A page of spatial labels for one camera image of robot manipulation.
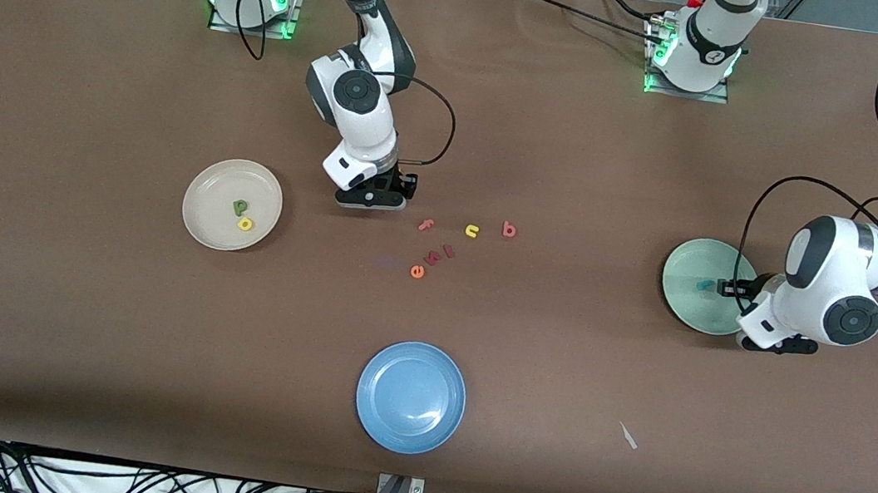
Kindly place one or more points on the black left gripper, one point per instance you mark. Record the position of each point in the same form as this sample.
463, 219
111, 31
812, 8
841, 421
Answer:
745, 289

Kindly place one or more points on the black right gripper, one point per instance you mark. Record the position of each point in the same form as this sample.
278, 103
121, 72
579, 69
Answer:
394, 183

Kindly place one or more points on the teal foam letter l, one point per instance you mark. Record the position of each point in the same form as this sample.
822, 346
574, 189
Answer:
705, 285

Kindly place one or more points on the red foam letter b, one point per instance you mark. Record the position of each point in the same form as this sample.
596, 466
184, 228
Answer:
509, 230

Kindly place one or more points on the green foam letter p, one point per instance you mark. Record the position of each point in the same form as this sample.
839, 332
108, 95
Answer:
240, 207

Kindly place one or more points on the yellow foam letter a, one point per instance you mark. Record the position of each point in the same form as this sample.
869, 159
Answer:
241, 225

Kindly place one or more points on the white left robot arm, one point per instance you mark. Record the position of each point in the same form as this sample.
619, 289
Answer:
830, 269

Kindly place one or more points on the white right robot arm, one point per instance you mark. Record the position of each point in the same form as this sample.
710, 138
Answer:
368, 137

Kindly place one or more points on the pink foam letter f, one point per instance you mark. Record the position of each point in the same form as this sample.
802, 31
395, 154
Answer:
426, 225

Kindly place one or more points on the green round plate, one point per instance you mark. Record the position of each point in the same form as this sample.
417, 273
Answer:
692, 265

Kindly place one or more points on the maroon foam letter k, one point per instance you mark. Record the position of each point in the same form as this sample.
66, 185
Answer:
431, 259

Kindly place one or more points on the red foam letter i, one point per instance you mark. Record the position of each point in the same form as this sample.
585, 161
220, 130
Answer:
448, 252

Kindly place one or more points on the yellow foam letter u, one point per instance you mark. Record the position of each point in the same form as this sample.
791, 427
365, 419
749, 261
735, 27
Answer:
472, 229

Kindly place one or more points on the orange foam letter e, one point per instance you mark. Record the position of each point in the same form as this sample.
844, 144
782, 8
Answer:
417, 272

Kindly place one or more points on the brown table cover sheet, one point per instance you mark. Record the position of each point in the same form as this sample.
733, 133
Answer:
510, 79

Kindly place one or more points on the white paper scrap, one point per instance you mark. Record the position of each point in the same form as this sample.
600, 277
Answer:
628, 435

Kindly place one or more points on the beige round plate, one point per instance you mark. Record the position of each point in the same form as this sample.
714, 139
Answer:
220, 186

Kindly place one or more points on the blue round plate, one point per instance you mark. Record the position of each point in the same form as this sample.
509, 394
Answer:
410, 397

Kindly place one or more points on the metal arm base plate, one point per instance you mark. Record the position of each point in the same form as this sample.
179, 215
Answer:
252, 31
684, 95

